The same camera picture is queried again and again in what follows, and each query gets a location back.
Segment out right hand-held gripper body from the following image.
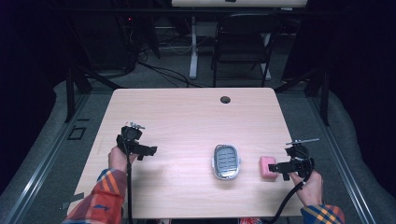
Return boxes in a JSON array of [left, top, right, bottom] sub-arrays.
[[285, 138, 320, 180]]

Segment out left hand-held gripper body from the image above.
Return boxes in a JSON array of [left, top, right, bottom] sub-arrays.
[[116, 121, 148, 157]]

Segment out pink soap bar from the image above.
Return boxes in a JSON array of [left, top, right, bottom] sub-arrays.
[[260, 156, 278, 180]]

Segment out grey oval soap dish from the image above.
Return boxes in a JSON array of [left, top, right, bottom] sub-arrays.
[[212, 144, 242, 181]]

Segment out person's left hand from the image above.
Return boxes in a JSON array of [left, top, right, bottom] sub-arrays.
[[107, 146, 138, 175]]

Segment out person's right hand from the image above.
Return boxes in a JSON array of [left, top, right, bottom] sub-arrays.
[[288, 170, 324, 207]]

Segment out black tape square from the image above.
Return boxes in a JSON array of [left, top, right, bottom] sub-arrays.
[[66, 125, 88, 141]]

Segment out black metal stand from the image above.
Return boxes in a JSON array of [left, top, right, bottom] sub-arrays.
[[274, 66, 331, 127], [64, 60, 123, 123]]

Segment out grey tape strip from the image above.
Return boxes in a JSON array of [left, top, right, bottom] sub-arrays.
[[60, 191, 86, 211]]

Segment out white desk leg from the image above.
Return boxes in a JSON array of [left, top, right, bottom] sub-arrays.
[[189, 17, 199, 79]]

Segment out black folding chair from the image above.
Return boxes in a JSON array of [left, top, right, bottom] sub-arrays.
[[211, 13, 283, 88]]

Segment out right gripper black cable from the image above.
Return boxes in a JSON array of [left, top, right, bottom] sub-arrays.
[[266, 157, 316, 224]]

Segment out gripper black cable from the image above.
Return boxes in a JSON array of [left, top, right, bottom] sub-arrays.
[[123, 136, 134, 224], [266, 157, 316, 224]]

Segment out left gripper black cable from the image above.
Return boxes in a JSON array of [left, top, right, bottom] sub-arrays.
[[123, 136, 134, 224]]

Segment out aluminium floor rail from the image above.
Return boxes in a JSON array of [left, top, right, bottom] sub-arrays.
[[307, 96, 378, 224], [0, 92, 92, 224]]

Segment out black floor cables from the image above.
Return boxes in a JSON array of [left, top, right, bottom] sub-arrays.
[[134, 46, 209, 89]]

